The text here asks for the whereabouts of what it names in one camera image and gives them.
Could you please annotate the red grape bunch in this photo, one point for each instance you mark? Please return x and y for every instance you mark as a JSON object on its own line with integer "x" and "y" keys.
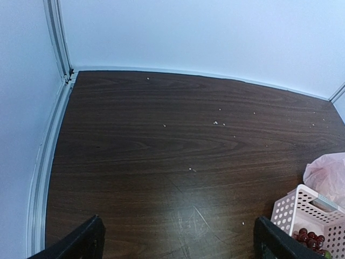
{"x": 312, "y": 241}

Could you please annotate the right aluminium frame post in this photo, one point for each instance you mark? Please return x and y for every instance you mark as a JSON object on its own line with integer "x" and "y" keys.
{"x": 334, "y": 97}

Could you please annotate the aluminium frame post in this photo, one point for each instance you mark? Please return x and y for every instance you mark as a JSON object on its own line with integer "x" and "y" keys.
{"x": 54, "y": 19}
{"x": 334, "y": 97}

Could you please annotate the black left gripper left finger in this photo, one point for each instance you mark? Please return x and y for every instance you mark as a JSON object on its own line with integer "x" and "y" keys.
{"x": 86, "y": 241}

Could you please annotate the pink plastic basket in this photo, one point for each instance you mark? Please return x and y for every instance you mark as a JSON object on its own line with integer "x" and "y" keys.
{"x": 306, "y": 208}

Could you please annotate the left aluminium frame post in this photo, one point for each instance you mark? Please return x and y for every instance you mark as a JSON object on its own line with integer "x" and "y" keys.
{"x": 54, "y": 19}

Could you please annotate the pink plastic bag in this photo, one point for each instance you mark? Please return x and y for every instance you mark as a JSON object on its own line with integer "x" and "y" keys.
{"x": 325, "y": 175}

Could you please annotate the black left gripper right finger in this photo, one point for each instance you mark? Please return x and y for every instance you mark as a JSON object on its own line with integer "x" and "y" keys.
{"x": 270, "y": 241}

